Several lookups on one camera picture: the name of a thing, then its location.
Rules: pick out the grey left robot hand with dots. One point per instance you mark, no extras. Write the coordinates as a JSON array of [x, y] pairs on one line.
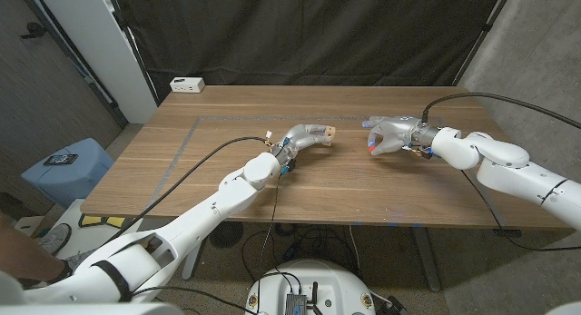
[[297, 137]]

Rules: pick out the black curtain backdrop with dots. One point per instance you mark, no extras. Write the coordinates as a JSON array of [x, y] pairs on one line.
[[295, 33]]

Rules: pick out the black phone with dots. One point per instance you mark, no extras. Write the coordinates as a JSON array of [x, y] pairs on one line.
[[60, 159]]

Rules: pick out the person's bare leg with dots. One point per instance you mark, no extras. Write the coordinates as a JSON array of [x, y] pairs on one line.
[[22, 256]]

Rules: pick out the white pillar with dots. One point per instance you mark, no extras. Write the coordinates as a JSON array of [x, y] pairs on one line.
[[91, 42]]

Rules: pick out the black round floor fan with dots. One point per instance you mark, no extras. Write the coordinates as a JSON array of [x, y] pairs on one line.
[[225, 234]]

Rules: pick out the white table leg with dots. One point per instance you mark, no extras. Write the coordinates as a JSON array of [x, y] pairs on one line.
[[190, 265]]

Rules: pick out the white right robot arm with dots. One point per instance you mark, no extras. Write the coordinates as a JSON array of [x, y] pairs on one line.
[[508, 165]]

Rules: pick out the wooden table panel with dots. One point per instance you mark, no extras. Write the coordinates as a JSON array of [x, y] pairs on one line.
[[227, 118]]

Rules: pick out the white floor platform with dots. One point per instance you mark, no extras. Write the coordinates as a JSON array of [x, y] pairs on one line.
[[86, 235]]

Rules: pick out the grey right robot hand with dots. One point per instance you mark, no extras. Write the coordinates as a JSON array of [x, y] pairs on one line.
[[397, 131]]

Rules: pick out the wooden block with holes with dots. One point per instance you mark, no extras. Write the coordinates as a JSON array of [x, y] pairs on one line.
[[330, 133]]

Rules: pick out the white power strip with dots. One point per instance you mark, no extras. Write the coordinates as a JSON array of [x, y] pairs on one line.
[[187, 84]]

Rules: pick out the yellow and black floor pad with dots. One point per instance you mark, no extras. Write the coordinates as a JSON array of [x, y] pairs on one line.
[[91, 220]]

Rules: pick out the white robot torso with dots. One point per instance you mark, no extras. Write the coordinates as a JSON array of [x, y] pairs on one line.
[[313, 278]]

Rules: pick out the grey table leg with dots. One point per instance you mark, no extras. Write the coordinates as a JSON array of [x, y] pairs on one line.
[[426, 260]]

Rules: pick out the grey sneaker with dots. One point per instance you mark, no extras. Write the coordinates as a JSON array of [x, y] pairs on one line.
[[55, 239], [75, 260]]

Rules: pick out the black backdrop frame pole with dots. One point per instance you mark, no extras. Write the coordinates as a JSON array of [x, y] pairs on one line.
[[483, 33], [137, 56]]

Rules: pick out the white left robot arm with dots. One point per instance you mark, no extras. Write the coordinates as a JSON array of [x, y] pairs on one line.
[[195, 222]]

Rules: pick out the blue stool with phone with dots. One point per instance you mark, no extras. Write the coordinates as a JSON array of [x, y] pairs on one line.
[[68, 179]]

